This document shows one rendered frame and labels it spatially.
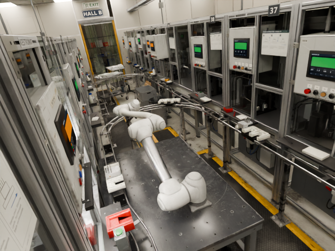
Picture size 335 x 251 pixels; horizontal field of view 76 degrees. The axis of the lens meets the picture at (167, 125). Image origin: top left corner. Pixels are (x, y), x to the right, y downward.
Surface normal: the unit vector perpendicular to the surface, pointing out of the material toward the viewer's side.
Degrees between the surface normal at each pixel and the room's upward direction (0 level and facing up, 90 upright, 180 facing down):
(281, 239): 0
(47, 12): 90
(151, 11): 90
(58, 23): 90
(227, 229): 0
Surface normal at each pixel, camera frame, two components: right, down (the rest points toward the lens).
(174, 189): 0.22, -0.50
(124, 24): 0.35, 0.36
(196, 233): -0.12, -0.90
